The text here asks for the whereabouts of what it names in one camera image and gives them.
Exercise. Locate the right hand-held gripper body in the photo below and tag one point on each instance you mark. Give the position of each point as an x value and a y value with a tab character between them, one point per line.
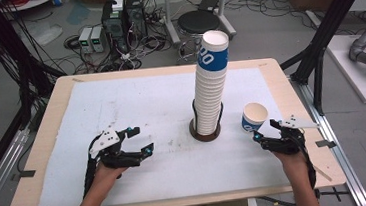
286	144

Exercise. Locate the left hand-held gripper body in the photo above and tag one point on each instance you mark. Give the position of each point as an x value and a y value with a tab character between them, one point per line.
119	158

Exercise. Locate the blue and white paper cup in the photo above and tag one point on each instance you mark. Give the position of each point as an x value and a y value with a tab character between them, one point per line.
249	124

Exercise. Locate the dark round cup holder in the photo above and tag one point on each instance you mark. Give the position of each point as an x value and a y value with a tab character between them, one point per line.
204	138

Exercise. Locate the stack of white paper cups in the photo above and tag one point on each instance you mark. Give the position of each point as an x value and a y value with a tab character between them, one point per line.
210	94

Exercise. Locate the person's right hand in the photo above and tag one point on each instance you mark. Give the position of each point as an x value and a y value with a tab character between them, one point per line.
293	163

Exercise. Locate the person's left hand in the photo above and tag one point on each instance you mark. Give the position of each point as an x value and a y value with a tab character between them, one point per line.
109	178

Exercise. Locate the black tape strip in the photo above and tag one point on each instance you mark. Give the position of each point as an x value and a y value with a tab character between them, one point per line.
26	174
325	143

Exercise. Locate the white table mat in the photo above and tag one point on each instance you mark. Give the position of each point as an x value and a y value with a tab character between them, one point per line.
177	177

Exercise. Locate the white platform board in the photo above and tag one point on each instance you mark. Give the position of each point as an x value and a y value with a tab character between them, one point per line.
352	78

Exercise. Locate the grey power supply box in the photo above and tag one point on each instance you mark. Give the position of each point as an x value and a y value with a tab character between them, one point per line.
85	41
97	39

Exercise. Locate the black computer tower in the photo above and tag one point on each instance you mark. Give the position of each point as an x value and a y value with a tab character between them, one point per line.
114	25
136	16

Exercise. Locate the black round stool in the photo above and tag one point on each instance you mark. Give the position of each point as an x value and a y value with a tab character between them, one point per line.
197	21

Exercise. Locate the dark flat device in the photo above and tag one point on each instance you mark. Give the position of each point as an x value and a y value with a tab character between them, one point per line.
208	3

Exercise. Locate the white round table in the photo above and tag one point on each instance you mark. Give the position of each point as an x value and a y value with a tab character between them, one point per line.
31	2

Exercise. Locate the black metal frame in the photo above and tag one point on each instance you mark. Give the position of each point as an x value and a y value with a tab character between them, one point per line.
331	19

